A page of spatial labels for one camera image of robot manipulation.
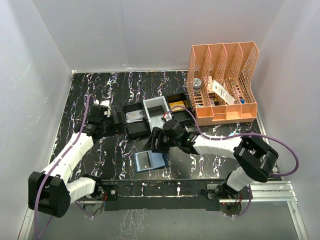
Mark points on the black tray with gold card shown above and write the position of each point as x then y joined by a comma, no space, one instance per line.
180,114

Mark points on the white plastic bin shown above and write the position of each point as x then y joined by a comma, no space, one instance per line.
155,121

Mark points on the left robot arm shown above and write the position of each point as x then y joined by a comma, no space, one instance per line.
50,191

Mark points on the black item in white bin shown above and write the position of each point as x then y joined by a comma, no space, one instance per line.
156,110

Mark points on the gold credit card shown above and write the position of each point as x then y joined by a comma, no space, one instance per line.
177,106

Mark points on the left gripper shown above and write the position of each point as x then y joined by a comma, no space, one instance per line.
120,129

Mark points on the black tray with blue card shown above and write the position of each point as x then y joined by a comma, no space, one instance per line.
136,122

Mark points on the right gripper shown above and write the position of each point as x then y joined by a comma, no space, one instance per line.
152,145

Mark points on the white VIP card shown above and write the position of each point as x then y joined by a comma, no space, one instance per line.
135,116

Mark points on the blue card holder wallet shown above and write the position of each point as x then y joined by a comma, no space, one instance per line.
157,161

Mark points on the dark card in wallet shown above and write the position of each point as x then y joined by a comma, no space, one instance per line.
143,160

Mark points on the orange desk file organizer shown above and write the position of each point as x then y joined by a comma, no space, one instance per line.
232,65

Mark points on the round jar with patterned lid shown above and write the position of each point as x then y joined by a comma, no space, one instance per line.
197,85

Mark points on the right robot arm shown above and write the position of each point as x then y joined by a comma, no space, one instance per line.
255,157

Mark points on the white labelled flat package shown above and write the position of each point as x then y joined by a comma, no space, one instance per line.
222,93

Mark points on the blister pack with blue tool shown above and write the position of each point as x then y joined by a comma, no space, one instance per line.
233,134

